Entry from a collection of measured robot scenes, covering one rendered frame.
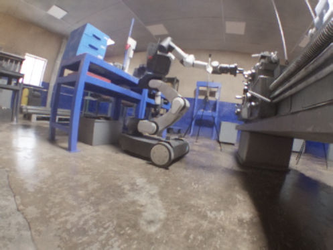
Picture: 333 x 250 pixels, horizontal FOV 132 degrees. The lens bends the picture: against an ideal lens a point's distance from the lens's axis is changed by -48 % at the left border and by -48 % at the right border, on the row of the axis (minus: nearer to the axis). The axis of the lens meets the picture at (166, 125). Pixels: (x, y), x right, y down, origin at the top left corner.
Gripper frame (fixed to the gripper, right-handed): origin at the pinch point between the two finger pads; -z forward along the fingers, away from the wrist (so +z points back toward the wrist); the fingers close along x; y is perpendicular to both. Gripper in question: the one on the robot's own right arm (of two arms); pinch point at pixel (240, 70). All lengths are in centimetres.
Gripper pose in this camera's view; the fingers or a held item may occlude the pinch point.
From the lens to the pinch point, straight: 138.9
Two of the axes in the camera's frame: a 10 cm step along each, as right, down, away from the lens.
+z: -9.2, -1.5, 3.6
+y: -3.6, 6.9, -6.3
